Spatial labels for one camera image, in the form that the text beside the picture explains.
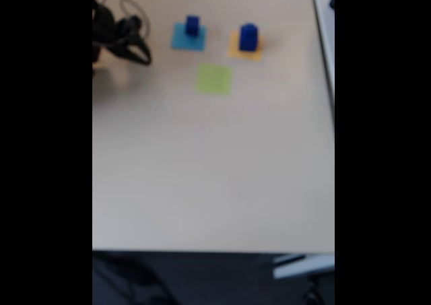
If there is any white neighbouring table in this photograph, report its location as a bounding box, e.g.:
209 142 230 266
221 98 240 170
309 0 335 126

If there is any small blue cube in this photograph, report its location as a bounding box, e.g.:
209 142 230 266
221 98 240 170
185 15 201 37

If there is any blue square sheet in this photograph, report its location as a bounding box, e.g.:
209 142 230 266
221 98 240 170
171 22 208 53

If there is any green square sheet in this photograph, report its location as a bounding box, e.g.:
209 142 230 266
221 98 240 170
195 63 234 98

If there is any orange square sheet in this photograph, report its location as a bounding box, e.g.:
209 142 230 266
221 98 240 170
228 30 264 63

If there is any large blue cube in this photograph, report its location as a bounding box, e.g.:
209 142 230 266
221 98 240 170
238 23 260 53

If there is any white grey bar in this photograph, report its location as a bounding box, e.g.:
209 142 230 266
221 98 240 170
272 254 335 279

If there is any thin camera cable loop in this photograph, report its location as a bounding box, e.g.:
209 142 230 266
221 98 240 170
119 0 152 39

